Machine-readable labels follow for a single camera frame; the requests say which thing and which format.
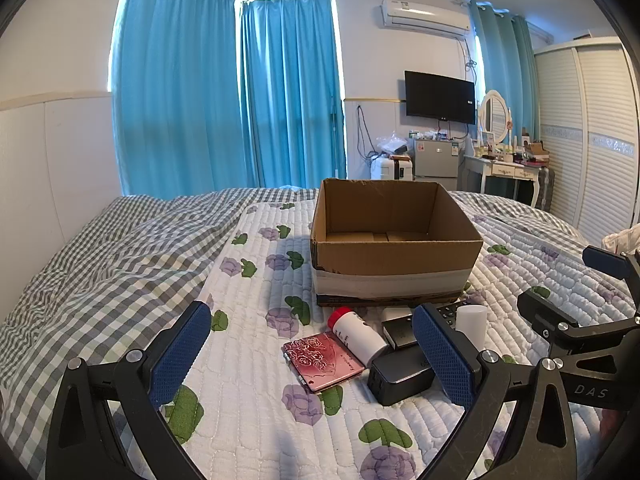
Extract small grey fridge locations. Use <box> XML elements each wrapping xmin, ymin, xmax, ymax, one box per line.
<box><xmin>413</xmin><ymin>139</ymin><xmax>461</xmax><ymax>182</ymax></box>

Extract white floral quilt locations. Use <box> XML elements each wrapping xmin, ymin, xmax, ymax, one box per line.
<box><xmin>165</xmin><ymin>200</ymin><xmax>636</xmax><ymax>480</ymax></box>

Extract narrow blue curtain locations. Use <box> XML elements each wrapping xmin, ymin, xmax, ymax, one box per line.
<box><xmin>470</xmin><ymin>0</ymin><xmax>542</xmax><ymax>142</ymax></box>

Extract grey suitcase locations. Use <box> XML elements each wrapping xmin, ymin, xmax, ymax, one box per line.
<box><xmin>537</xmin><ymin>166</ymin><xmax>556</xmax><ymax>213</ymax></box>

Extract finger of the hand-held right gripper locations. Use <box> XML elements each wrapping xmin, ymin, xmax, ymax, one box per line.
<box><xmin>516</xmin><ymin>290</ymin><xmax>583</xmax><ymax>348</ymax></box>
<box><xmin>582</xmin><ymin>245</ymin><xmax>640</xmax><ymax>313</ymax></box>

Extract wide blue curtain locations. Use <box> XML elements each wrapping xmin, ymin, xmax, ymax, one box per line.
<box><xmin>111</xmin><ymin>0</ymin><xmax>253</xmax><ymax>197</ymax></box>

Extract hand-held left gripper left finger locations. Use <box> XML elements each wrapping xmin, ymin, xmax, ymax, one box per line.
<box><xmin>45</xmin><ymin>301</ymin><xmax>213</xmax><ymax>480</ymax></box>

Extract white suitcase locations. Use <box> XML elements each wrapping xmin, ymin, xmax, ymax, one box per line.
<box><xmin>371</xmin><ymin>155</ymin><xmax>415</xmax><ymax>182</ymax></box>

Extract white oval mirror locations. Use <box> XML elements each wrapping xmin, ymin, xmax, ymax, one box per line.
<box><xmin>478</xmin><ymin>90</ymin><xmax>516</xmax><ymax>147</ymax></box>

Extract white slatted wardrobe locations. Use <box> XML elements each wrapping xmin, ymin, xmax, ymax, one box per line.
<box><xmin>532</xmin><ymin>36</ymin><xmax>640</xmax><ymax>246</ymax></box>

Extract black power adapter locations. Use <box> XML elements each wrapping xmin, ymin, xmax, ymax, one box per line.
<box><xmin>367</xmin><ymin>345</ymin><xmax>436</xmax><ymax>407</ymax></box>

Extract white padded headboard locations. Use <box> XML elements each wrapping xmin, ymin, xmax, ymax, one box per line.
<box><xmin>0</xmin><ymin>91</ymin><xmax>123</xmax><ymax>321</ymax></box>

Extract person's right hand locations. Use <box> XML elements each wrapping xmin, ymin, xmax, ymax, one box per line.
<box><xmin>600</xmin><ymin>405</ymin><xmax>633</xmax><ymax>453</ymax></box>

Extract white dressing table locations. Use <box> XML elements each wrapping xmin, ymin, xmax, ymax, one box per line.
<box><xmin>459</xmin><ymin>152</ymin><xmax>543</xmax><ymax>208</ymax></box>

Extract hanging wall cables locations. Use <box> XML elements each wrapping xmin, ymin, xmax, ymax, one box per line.
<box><xmin>356</xmin><ymin>105</ymin><xmax>381</xmax><ymax>161</ymax></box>

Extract white cloth bundle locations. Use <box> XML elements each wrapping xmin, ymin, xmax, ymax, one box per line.
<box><xmin>602</xmin><ymin>226</ymin><xmax>640</xmax><ymax>256</ymax></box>

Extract dark grey small box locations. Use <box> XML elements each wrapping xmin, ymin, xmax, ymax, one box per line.
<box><xmin>382</xmin><ymin>319</ymin><xmax>420</xmax><ymax>351</ymax></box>

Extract white bottle with red cap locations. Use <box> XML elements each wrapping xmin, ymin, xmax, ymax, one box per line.
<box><xmin>327</xmin><ymin>307</ymin><xmax>390</xmax><ymax>367</ymax></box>

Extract white air conditioner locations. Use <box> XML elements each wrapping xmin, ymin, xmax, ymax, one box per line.
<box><xmin>379</xmin><ymin>0</ymin><xmax>471</xmax><ymax>38</ymax></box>

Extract white cylindrical bottle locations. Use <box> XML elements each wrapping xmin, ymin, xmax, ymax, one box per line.
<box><xmin>455</xmin><ymin>304</ymin><xmax>488</xmax><ymax>352</ymax></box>

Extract black remote control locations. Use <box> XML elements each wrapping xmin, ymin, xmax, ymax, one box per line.
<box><xmin>432</xmin><ymin>300</ymin><xmax>473</xmax><ymax>332</ymax></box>

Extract clear plastic bag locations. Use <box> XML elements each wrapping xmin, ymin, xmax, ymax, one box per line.
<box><xmin>375</xmin><ymin>132</ymin><xmax>416</xmax><ymax>157</ymax></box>

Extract pink floral card case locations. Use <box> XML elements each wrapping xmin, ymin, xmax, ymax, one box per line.
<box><xmin>282</xmin><ymin>332</ymin><xmax>366</xmax><ymax>394</ymax></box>

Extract black wall television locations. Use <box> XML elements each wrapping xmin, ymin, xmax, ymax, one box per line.
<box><xmin>404</xmin><ymin>71</ymin><xmax>476</xmax><ymax>125</ymax></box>

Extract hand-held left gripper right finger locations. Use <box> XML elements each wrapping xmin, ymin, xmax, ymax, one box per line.
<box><xmin>411</xmin><ymin>302</ymin><xmax>601</xmax><ymax>480</ymax></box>

